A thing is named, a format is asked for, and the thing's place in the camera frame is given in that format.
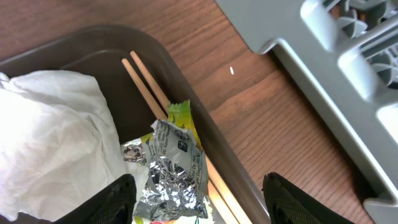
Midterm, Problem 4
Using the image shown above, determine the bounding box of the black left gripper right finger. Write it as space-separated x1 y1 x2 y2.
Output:
262 172 353 224

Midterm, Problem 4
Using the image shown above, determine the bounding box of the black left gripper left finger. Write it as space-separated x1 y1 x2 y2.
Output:
54 173 137 224

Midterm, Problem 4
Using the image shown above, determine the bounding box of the yellow green snack wrapper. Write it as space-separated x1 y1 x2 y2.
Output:
121 101 214 223

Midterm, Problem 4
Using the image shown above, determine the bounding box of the white tissue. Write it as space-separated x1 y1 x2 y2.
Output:
1 70 148 222

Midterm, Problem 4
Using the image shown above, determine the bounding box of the grey dishwasher rack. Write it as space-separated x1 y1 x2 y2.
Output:
217 0 397 223

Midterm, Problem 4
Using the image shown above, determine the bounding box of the brown serving tray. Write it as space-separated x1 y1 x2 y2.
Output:
1 25 270 223

